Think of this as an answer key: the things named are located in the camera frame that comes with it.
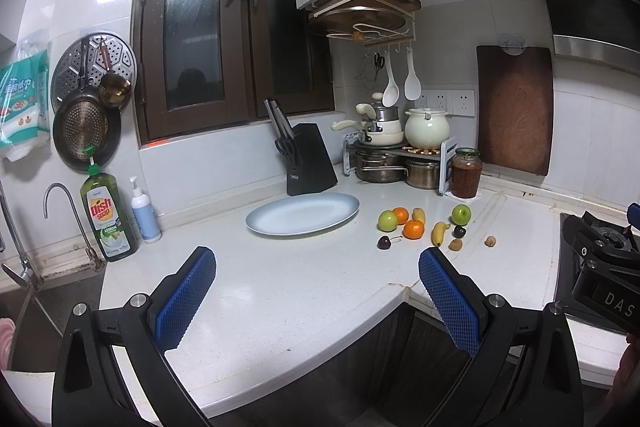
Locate large green apple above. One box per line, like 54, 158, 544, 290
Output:
450, 204, 472, 227

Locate small yellow banana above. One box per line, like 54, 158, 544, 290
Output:
431, 221, 451, 247

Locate orange fruit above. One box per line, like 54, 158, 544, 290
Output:
402, 220, 425, 241
393, 207, 409, 225

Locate dark cherry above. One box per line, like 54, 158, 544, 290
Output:
376, 236, 392, 251

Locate small green apple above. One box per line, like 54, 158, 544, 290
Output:
378, 210, 398, 232

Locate dark plum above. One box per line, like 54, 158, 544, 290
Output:
452, 225, 466, 239

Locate person right hand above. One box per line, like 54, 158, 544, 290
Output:
615, 335, 639, 426

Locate black gas stove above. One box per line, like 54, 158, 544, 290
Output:
554, 210, 640, 333

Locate chrome faucet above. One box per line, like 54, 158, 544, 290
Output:
0, 182, 106, 293

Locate white pump bottle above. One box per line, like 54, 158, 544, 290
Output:
129, 176, 162, 243

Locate white paper under jar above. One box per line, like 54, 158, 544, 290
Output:
444, 191, 483, 204

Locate green dish soap bottle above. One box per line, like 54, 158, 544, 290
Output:
80, 146, 138, 261

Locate glass jar red sauce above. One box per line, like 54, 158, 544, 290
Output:
450, 147, 483, 198

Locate brown wooden cutting board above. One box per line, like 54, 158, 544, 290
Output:
476, 46, 553, 176

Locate steel stock pot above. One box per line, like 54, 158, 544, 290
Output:
405, 159, 440, 190

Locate light blue oval plate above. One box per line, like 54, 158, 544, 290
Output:
245, 192, 360, 237

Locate wooden trivet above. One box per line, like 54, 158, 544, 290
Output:
401, 145, 440, 156

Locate white ceramic pot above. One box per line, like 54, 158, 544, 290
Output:
404, 108, 450, 150

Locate black frying pan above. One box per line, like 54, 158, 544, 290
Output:
52, 87, 122, 171

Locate brass small ladle pot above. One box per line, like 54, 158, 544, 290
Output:
99, 42, 132, 110

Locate black knife block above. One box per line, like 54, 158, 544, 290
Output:
264, 98, 337, 196

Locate white rice spoon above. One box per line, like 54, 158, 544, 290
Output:
404, 46, 422, 102

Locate white metal shelf rack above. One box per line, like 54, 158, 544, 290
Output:
343, 133, 457, 194

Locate white ladle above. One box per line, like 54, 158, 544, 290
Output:
382, 50, 399, 107

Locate paper towel pack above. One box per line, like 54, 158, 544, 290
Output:
1, 40, 50, 162

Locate perforated steel steamer tray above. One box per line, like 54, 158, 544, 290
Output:
50, 30, 138, 112

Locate black scissors hanging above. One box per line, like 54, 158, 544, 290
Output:
373, 52, 385, 72

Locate wall power socket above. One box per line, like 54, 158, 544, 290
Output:
414, 89, 475, 117

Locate steel pot with handle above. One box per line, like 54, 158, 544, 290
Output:
355, 150, 408, 183

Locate cream saucepan with handle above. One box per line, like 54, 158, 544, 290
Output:
331, 120, 405, 146

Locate upper cream pot with handle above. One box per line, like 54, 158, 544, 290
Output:
356, 92, 399, 122

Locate dark brown window frame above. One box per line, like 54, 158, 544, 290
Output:
131, 0, 334, 144

